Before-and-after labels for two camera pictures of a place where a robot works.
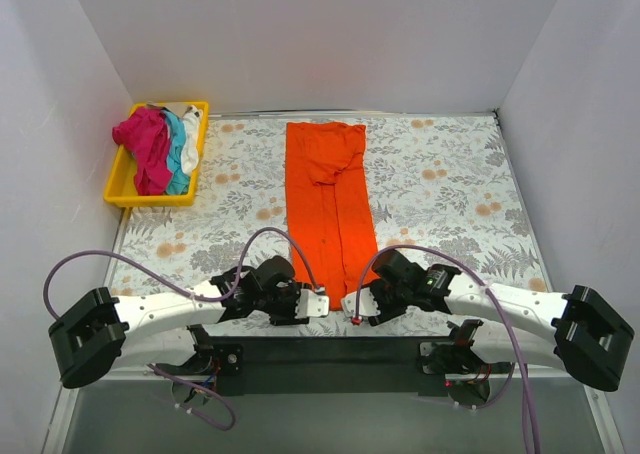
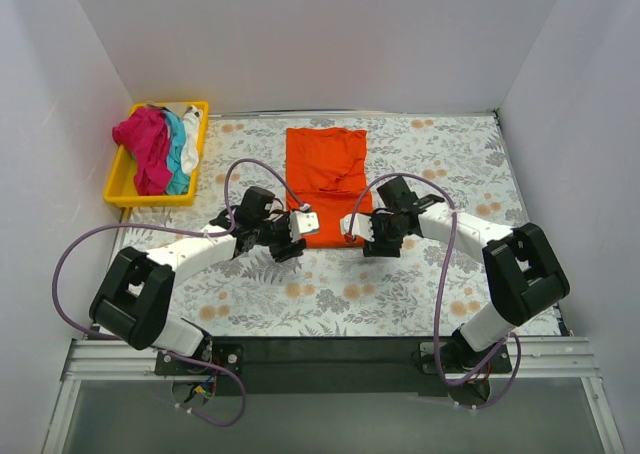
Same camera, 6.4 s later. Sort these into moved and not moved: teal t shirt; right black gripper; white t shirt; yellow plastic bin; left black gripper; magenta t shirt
Moved: left black gripper; right black gripper
Not moved: yellow plastic bin; teal t shirt; magenta t shirt; white t shirt
